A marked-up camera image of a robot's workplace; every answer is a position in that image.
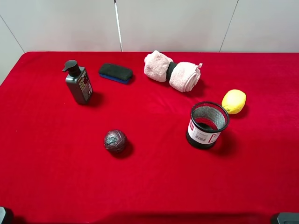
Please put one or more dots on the pink towel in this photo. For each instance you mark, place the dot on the pink towel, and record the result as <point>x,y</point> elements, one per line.
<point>182,76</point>

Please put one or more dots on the dark maroon ball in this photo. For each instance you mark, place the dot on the dark maroon ball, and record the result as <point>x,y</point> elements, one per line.
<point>115,141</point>

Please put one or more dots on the black blue whiteboard eraser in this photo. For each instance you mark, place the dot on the black blue whiteboard eraser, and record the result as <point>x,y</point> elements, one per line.
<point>116,73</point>

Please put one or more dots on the black mesh pen holder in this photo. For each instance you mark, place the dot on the black mesh pen holder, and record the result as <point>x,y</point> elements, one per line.
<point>207,121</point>

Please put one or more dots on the red velvet tablecloth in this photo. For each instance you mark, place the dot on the red velvet tablecloth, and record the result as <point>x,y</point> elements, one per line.
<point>54,168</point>

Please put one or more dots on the black pump dispenser bottle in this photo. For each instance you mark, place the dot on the black pump dispenser bottle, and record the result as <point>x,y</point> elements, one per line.
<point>78,82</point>

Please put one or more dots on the yellow lemon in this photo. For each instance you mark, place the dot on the yellow lemon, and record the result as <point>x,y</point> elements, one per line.
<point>234,101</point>

